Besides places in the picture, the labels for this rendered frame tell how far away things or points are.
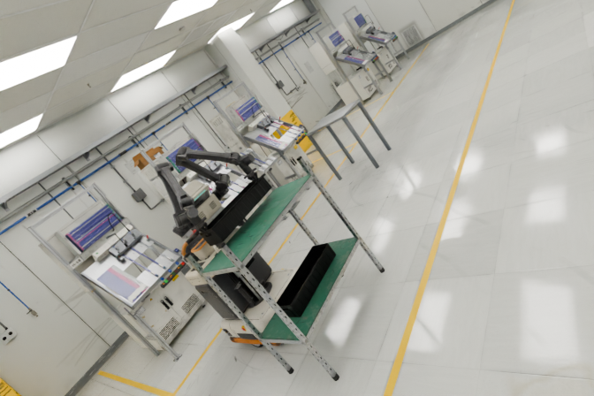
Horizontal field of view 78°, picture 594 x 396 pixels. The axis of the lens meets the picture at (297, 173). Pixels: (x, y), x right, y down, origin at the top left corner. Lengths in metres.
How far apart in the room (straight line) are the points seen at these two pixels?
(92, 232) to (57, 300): 1.63
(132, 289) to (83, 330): 1.92
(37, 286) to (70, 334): 0.75
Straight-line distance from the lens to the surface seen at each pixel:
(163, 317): 4.54
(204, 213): 2.80
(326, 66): 8.76
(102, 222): 4.57
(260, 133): 5.89
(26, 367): 5.93
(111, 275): 4.35
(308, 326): 2.38
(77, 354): 6.01
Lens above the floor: 1.61
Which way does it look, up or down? 13 degrees down
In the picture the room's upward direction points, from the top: 37 degrees counter-clockwise
